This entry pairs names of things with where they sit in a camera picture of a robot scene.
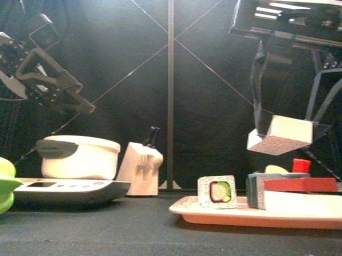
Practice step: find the small red toy block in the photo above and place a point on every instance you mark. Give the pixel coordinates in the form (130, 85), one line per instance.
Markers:
(300, 165)

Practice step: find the pale yellow toy piece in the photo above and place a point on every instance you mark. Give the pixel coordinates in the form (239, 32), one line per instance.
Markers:
(275, 169)

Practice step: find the grey toy sushi piece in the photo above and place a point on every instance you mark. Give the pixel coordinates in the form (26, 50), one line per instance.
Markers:
(253, 191)

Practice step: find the white toy rice block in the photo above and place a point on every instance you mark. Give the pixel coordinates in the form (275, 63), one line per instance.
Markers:
(284, 136)

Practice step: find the pink plastic plate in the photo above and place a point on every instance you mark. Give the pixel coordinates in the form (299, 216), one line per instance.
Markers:
(248, 215)

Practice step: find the toy sushi roll slice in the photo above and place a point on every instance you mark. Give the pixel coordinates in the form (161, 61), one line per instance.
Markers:
(217, 192)

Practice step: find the red topped toy nigiri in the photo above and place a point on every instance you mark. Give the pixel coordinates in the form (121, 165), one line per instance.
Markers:
(301, 195)

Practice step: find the green plastic toy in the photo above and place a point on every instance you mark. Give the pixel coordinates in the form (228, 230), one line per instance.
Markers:
(6, 186)

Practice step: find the white toy rice cooker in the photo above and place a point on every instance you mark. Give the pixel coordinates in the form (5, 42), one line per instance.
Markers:
(77, 166)

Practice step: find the vertical metal frame pole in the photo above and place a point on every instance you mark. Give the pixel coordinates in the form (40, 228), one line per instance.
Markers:
(169, 100)

